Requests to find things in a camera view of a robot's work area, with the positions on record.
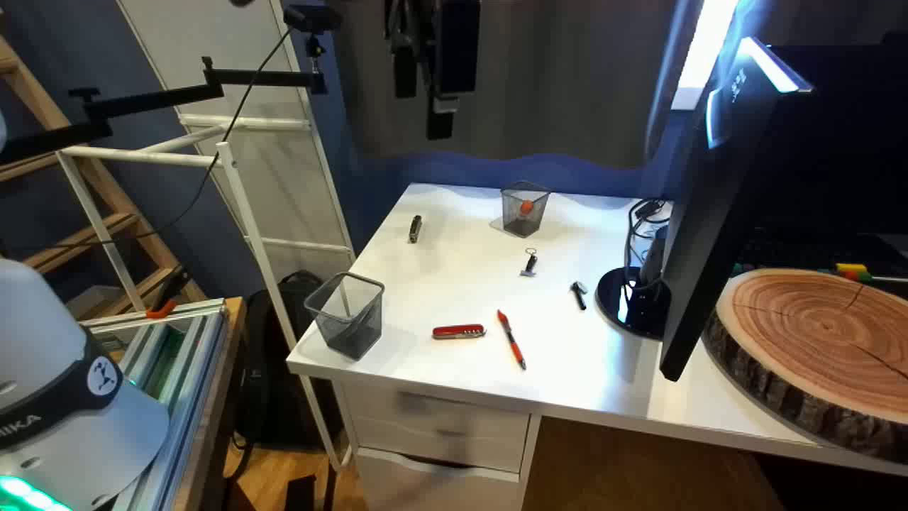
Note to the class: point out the grey mesh container front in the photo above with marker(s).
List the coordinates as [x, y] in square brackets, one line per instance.
[347, 314]

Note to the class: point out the dark folding knife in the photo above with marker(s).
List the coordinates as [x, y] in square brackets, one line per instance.
[416, 227]

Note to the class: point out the red pocket knife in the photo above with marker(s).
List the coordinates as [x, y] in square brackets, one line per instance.
[457, 333]

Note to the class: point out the keyring multitool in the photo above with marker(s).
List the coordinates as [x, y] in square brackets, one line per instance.
[530, 271]

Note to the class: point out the red pen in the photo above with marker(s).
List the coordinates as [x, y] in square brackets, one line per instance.
[513, 342]

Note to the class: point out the small black marker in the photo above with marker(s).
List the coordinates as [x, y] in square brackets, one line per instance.
[579, 297]

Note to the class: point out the white desk drawer unit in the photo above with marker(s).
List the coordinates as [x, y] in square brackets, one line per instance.
[425, 453]

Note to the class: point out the grey curtain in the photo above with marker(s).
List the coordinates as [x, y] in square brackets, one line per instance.
[513, 76]

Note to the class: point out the black computer monitor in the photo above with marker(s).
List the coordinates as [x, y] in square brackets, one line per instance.
[713, 211]

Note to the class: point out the wooden ladder shelf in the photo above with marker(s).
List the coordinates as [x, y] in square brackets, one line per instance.
[142, 265]

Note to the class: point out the wooden log slice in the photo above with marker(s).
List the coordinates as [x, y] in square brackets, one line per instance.
[825, 353]

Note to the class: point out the white metal rack frame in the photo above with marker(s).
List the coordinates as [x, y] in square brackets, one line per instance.
[276, 189]

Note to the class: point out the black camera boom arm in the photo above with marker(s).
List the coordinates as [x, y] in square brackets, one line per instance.
[101, 112]

